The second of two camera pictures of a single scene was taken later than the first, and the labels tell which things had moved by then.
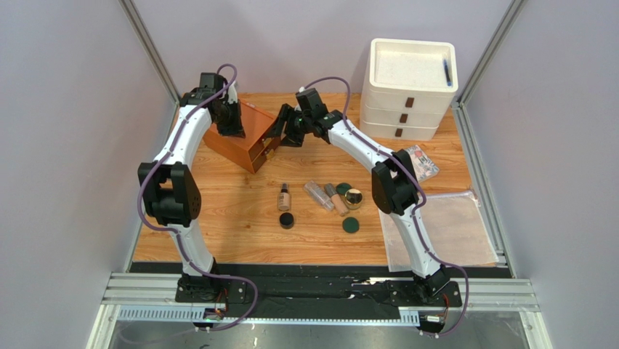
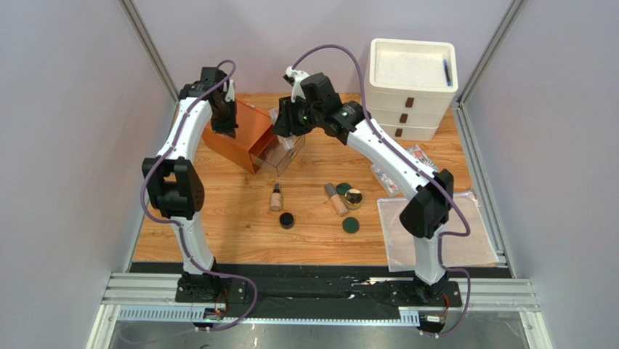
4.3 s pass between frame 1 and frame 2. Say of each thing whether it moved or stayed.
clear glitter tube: moved
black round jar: stayed
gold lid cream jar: stayed
